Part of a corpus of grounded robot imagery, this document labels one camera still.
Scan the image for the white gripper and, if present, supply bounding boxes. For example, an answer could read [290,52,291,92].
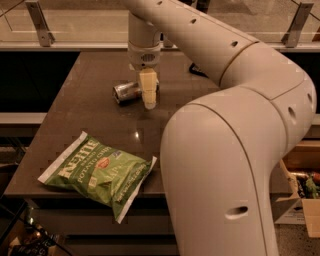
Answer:
[128,42,161,109]

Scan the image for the silver blue redbull can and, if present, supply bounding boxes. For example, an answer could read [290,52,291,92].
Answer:
[113,81,143,104]

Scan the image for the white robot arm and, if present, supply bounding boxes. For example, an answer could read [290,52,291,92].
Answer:
[122,0,317,256]

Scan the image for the dark chocolate bar wrapper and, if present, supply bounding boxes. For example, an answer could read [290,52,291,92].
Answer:
[189,63,207,77]

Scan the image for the green potato chips bag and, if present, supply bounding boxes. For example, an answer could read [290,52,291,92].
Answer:
[38,132,157,223]

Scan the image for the grey table drawer unit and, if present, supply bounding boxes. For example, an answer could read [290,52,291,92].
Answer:
[28,198,179,256]

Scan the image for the cardboard box with items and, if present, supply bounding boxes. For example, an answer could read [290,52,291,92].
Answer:
[270,139,320,239]

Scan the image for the middle metal railing post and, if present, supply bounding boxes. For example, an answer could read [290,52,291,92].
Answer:
[163,36,173,48]

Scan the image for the metal railing post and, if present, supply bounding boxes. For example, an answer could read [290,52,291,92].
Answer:
[25,0,55,47]
[281,2,313,48]
[163,36,173,48]

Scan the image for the left metal railing post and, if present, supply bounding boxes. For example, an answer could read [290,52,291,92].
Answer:
[25,0,55,47]

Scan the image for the right metal railing post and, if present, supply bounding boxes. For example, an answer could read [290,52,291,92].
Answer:
[281,2,313,48]

